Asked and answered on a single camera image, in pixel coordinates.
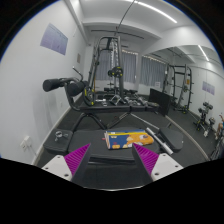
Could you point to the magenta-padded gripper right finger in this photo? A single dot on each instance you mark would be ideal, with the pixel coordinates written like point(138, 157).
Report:
point(165, 165)

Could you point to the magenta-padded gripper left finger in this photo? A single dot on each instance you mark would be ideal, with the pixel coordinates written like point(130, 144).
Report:
point(60, 165)

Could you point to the silver barbell bar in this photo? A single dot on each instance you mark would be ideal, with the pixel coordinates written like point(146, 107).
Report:
point(160, 141)

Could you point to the black padded weight bench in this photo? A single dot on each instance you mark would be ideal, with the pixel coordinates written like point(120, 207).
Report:
point(86, 141)

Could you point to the black dumbbell stand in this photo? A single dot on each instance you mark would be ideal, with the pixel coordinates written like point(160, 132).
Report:
point(204, 116)

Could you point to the black upright box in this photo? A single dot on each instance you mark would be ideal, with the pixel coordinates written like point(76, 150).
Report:
point(161, 100)

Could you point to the person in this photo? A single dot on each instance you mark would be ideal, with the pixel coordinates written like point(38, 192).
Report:
point(220, 128)

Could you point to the dumbbell group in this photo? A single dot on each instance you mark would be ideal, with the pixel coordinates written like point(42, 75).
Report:
point(136, 100)

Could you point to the black bench with roller pads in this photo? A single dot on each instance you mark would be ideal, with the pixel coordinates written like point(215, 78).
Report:
point(106, 107)

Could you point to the black yellow-marked weight plate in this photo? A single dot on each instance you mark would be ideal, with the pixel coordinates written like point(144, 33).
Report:
point(89, 96)

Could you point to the black squat rack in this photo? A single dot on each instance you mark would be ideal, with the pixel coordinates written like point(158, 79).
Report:
point(185, 86)

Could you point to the narrow grey window curtain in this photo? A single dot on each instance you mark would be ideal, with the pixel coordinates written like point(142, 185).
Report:
point(151, 71)

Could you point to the wide grey window curtain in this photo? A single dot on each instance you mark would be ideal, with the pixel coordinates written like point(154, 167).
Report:
point(128, 66)

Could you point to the long ceiling light strip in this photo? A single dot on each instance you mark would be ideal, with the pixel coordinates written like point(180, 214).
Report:
point(156, 10)

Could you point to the white wall socket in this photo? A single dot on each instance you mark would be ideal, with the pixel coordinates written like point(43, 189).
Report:
point(26, 142)

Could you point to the small purple wall poster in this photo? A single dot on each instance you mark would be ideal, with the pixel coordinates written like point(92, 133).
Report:
point(208, 88)

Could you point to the small tan wall plaque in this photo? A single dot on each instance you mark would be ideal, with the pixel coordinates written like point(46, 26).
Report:
point(78, 58)

